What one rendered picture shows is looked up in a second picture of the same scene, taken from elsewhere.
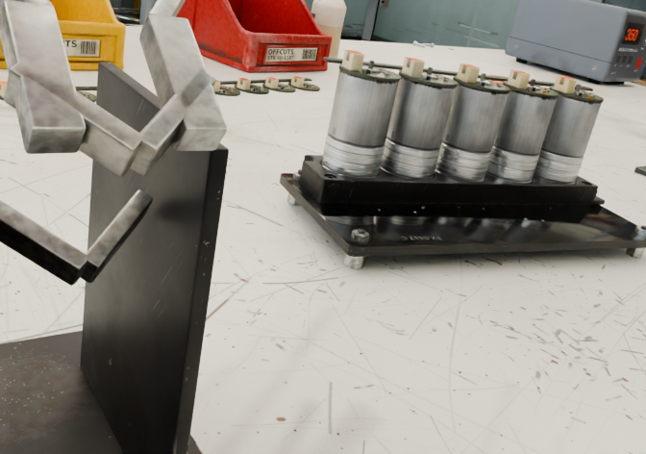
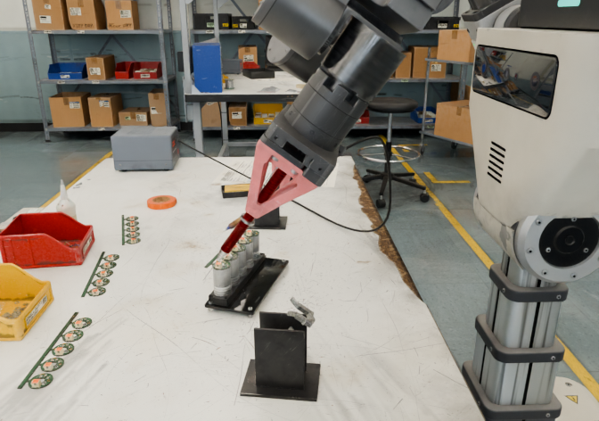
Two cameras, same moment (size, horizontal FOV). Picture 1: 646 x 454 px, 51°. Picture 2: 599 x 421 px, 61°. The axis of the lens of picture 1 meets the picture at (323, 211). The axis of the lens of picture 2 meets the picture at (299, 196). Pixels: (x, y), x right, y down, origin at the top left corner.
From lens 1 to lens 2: 0.51 m
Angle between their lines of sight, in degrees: 43
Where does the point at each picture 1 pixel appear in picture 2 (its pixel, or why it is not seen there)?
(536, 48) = (132, 162)
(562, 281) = (283, 287)
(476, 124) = (242, 260)
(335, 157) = (223, 292)
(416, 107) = (233, 266)
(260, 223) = (217, 321)
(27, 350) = (250, 372)
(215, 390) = not seen: hidden behind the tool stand
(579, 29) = (150, 149)
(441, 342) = not seen: hidden behind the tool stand
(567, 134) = (256, 245)
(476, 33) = not seen: outside the picture
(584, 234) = (276, 271)
